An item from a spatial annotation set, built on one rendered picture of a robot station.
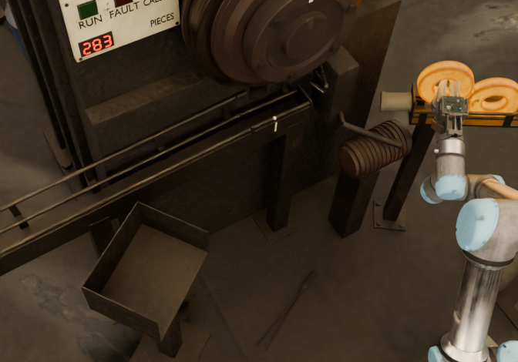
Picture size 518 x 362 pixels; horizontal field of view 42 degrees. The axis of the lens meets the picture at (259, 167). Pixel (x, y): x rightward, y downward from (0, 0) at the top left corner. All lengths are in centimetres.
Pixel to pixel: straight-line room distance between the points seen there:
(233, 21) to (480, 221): 69
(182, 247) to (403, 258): 101
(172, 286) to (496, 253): 79
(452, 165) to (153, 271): 83
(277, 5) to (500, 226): 67
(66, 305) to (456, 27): 211
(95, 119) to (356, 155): 81
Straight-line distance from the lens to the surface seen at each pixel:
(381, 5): 204
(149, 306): 177
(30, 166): 277
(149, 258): 181
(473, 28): 337
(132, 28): 160
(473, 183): 197
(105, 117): 173
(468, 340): 173
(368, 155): 211
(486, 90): 203
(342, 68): 194
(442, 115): 190
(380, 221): 259
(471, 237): 156
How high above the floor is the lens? 222
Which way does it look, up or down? 56 degrees down
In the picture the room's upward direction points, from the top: 4 degrees clockwise
